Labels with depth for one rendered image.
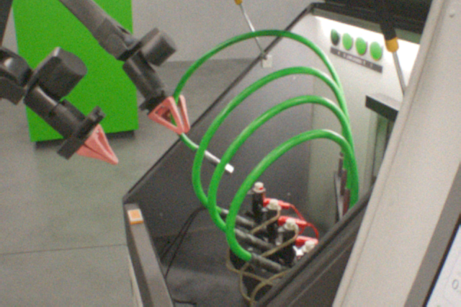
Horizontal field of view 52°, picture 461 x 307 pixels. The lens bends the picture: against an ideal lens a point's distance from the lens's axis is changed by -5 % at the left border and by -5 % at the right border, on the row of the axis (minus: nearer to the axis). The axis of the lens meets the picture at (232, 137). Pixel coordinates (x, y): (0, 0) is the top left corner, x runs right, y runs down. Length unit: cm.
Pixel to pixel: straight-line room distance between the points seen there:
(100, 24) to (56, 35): 304
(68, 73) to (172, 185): 57
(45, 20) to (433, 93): 376
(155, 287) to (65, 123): 37
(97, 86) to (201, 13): 348
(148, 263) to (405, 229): 61
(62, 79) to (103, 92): 345
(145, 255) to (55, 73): 46
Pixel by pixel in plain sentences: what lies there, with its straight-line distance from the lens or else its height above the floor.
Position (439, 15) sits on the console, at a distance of 68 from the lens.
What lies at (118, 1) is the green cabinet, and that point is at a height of 120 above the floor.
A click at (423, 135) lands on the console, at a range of 65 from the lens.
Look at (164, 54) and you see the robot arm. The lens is 110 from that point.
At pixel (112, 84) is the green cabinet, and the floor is 51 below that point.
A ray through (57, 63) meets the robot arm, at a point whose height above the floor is 140.
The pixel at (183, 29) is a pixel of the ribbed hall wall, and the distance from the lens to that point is 748.
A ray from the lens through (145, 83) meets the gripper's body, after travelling 110.
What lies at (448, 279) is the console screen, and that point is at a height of 124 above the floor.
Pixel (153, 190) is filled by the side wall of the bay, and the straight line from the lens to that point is 134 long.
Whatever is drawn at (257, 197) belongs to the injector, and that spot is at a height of 109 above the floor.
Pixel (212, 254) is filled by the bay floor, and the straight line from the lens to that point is 133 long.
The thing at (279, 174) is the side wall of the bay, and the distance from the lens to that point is 144.
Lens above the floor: 158
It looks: 21 degrees down
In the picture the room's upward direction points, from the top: straight up
